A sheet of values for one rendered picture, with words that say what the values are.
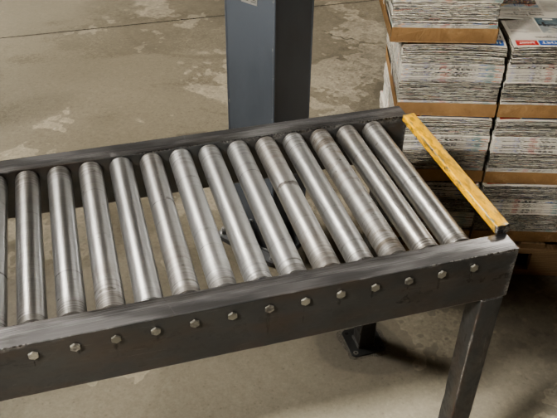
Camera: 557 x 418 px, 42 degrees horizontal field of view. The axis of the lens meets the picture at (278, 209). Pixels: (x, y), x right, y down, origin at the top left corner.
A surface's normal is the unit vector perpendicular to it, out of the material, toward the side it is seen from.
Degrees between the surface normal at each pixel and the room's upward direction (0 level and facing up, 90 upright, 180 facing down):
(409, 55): 90
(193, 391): 0
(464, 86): 90
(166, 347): 90
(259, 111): 90
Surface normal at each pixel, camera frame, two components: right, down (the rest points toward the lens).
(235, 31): -0.61, 0.47
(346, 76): 0.01, -0.79
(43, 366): 0.28, 0.59
